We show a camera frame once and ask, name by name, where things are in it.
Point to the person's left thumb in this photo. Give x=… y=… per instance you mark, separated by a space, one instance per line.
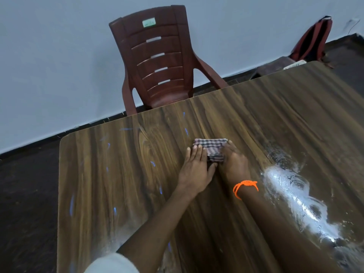
x=212 y=169

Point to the maroon plastic armchair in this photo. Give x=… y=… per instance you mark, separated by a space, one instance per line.
x=163 y=59

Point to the green chair sticker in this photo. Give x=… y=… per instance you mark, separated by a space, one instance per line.
x=149 y=22

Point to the person's left hand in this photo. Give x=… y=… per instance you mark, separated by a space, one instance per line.
x=194 y=173

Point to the white sleeve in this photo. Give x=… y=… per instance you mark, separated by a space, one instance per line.
x=112 y=264

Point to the person's left forearm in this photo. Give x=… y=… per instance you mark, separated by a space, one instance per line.
x=159 y=224

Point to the person's right fingers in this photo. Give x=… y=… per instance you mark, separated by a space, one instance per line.
x=227 y=149

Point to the red and black backpack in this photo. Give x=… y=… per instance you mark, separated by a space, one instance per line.
x=312 y=41

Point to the white paper sheet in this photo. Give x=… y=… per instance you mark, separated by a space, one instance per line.
x=294 y=64

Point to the checkered cloth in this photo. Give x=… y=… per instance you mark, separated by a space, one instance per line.
x=212 y=147

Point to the person's right hand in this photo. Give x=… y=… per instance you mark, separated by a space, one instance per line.
x=235 y=167

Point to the orange thread wristband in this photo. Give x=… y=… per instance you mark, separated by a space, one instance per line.
x=244 y=185

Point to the person's right forearm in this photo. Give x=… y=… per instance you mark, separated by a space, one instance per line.
x=280 y=230

